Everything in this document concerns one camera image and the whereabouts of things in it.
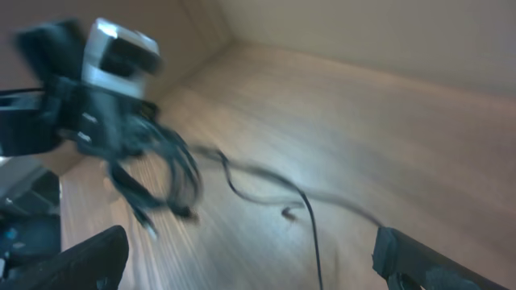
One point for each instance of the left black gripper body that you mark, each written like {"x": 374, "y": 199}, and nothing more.
{"x": 98, "y": 120}

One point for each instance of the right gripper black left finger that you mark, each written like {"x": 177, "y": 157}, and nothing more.
{"x": 98, "y": 263}

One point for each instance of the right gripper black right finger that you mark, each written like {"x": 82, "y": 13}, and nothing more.
{"x": 405, "y": 263}

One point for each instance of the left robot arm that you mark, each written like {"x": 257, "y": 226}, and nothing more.
{"x": 52, "y": 50}

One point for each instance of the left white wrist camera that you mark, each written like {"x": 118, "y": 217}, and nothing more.
{"x": 118, "y": 59}

